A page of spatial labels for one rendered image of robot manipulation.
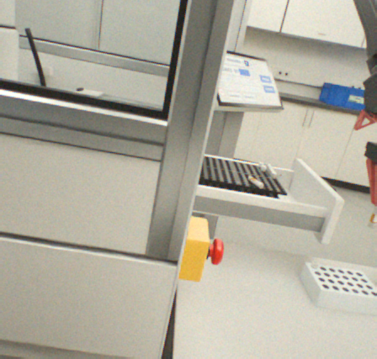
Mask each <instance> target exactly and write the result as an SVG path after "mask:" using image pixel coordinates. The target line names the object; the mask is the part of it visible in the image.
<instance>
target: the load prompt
mask: <svg viewBox="0 0 377 359"><path fill-rule="evenodd" d="M224 63H226V64H230V65H234V66H243V67H246V68H252V69H255V68H254V65H253V63H252V60H248V59H246V60H245V59H241V58H236V57H233V56H228V55H226V57H225V60H224Z"/></svg>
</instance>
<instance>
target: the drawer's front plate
mask: <svg viewBox="0 0 377 359"><path fill-rule="evenodd" d="M290 170H293V171H294V173H293V176H292V179H291V182H290V185H289V192H290V193H291V194H292V196H293V197H294V199H295V200H296V202H297V203H304V204H309V205H315V206H319V207H323V208H326V209H327V213H326V215H325V220H324V222H323V227H322V230H321V233H320V234H314V233H313V234H314V236H315V237H316V238H317V239H318V240H319V242H320V243H322V244H328V243H329V241H330V239H331V237H332V233H333V231H334V229H335V226H336V224H337V220H338V218H339V215H340V213H341V212H342V207H343V205H344V199H343V198H342V197H341V196H340V195H339V194H338V193H337V192H336V191H334V190H333V189H332V188H330V187H329V186H328V185H327V184H326V183H325V182H324V181H323V180H322V179H321V178H320V177H319V176H318V175H317V173H316V172H315V171H314V170H313V169H312V168H311V167H308V166H307V165H306V164H305V163H304V162H303V161H302V160H301V159H298V158H295V159H294V162H293V165H292V167H291V169H290Z"/></svg>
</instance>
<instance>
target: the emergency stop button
mask: <svg viewBox="0 0 377 359"><path fill-rule="evenodd" d="M223 250H224V245H223V242H222V239H218V238H216V239H215V240H214V242H213V245H212V244H210V253H209V257H210V259H211V264H213V265H219V264H220V263H221V262H222V259H223Z"/></svg>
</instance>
